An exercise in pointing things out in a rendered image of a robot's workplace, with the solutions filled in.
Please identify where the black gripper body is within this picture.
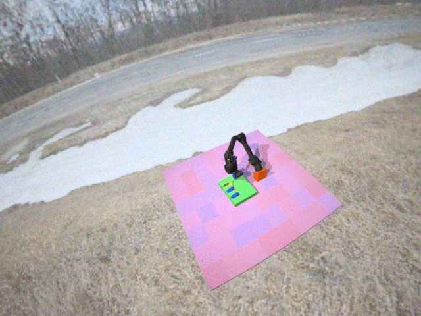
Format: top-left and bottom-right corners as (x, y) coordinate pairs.
(233, 164), (243, 178)

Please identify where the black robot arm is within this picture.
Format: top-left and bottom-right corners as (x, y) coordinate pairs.
(224, 132), (264, 174)

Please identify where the green flat deck plate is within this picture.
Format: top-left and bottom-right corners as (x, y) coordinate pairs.
(218, 175), (257, 207)

